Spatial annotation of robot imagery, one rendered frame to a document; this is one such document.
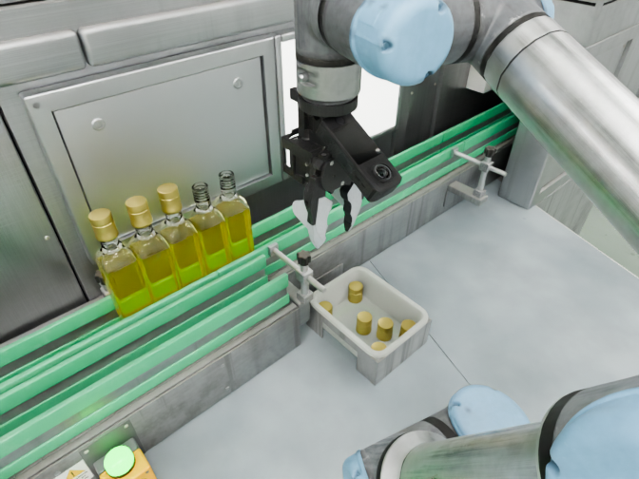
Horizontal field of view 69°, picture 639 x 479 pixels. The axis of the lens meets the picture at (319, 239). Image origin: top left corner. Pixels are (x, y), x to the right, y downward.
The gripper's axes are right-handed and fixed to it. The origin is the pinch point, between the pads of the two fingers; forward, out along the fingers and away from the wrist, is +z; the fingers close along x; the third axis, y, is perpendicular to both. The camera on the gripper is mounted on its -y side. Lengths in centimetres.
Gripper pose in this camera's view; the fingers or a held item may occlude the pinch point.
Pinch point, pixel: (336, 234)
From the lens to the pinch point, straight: 66.0
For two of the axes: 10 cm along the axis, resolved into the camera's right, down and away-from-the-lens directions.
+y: -6.6, -4.8, 5.8
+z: 0.0, 7.7, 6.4
